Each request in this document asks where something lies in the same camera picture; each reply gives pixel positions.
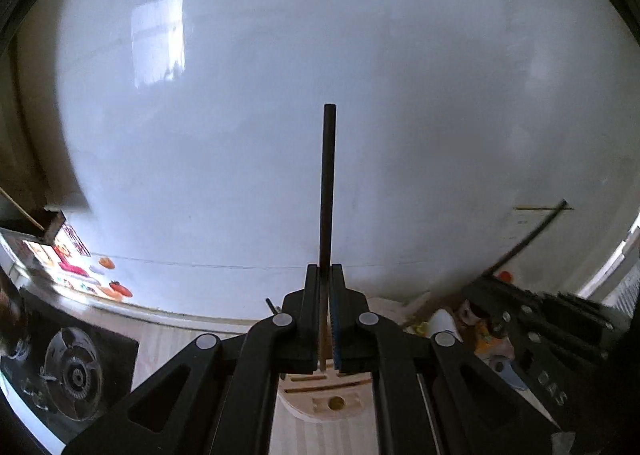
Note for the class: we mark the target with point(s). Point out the white cup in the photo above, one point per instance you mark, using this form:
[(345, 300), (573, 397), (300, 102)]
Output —
[(446, 324)]

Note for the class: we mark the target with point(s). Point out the small red round sticker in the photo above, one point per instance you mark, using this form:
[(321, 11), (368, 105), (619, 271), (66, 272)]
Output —
[(505, 277)]

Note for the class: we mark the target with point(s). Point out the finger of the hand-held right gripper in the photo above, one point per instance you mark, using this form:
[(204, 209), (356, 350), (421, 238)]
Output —
[(500, 302)]

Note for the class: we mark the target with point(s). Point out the black glass gas stove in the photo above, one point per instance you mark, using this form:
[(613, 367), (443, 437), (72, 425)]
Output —
[(117, 355)]

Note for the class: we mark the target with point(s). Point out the dark metal box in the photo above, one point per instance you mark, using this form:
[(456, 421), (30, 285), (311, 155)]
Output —
[(50, 225)]

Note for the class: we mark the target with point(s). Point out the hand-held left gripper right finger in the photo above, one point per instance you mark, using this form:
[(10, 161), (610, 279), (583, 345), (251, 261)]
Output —
[(337, 315)]

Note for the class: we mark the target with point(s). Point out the round metal stove burner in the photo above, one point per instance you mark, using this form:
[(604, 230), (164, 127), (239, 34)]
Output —
[(75, 375)]

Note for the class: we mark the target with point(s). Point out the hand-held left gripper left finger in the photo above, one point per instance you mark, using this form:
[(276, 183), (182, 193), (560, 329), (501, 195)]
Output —
[(312, 295)]

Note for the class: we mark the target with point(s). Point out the window frame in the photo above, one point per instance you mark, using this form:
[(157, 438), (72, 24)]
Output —
[(617, 280)]

